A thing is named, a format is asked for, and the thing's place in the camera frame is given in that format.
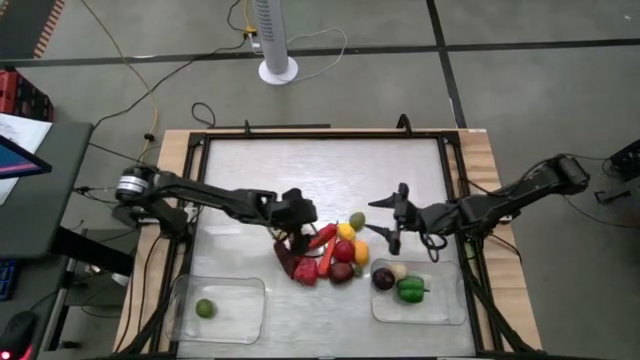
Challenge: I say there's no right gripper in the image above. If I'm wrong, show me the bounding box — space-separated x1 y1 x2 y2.
364 182 442 257

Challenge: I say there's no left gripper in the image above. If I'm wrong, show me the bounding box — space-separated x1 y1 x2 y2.
269 186 320 257

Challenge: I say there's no purple sweet potato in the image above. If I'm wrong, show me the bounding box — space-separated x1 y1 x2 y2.
272 240 302 280

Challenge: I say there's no orange-red carrot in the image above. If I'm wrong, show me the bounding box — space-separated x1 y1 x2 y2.
317 234 339 279

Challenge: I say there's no dark maroon round fruit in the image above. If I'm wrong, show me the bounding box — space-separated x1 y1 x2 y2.
328 261 356 286

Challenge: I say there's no dark purple onion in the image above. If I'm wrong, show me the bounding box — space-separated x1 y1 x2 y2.
371 266 397 292

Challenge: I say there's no green bell pepper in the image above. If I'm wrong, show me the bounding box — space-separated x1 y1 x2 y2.
395 274 431 305

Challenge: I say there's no green lime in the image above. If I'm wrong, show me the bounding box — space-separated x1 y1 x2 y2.
195 297 218 320

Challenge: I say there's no orange fruit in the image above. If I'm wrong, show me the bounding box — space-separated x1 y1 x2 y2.
352 239 371 267

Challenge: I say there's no round red tomato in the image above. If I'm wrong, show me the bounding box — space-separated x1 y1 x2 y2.
332 239 357 264

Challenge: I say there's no clear plastic basket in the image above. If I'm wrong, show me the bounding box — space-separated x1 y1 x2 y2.
168 273 267 346
370 257 468 327

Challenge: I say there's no white tower fan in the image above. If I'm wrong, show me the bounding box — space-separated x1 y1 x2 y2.
252 0 300 87

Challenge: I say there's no black floor device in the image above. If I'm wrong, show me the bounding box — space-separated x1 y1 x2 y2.
593 138 640 205

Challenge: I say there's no dark grey desk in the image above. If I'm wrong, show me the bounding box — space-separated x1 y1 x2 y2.
0 118 136 277

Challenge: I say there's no blue keyboard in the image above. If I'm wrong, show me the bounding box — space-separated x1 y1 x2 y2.
0 258 20 302

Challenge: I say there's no monitor with blue screen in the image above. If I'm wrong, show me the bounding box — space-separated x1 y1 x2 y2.
0 133 54 181

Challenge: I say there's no white paper sheet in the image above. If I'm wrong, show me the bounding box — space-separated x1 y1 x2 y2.
0 111 54 207

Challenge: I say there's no black computer mouse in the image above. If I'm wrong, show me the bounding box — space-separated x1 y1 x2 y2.
0 309 40 360

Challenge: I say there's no red crate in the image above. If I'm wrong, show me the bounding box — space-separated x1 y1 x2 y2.
0 68 56 124

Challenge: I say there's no black mat with orange edge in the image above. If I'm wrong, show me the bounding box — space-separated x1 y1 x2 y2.
0 0 67 60

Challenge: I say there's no black table frame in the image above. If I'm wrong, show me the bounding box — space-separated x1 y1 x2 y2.
149 129 539 360

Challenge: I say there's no black cable loop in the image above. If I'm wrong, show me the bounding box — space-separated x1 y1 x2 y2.
191 101 218 129

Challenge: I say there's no white cable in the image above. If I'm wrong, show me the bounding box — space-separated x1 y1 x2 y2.
248 26 349 84

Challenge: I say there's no yellow floor cable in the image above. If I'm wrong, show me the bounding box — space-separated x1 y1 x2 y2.
81 0 160 164

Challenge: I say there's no long black floor cable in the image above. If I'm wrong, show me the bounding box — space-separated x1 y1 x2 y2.
92 0 251 132

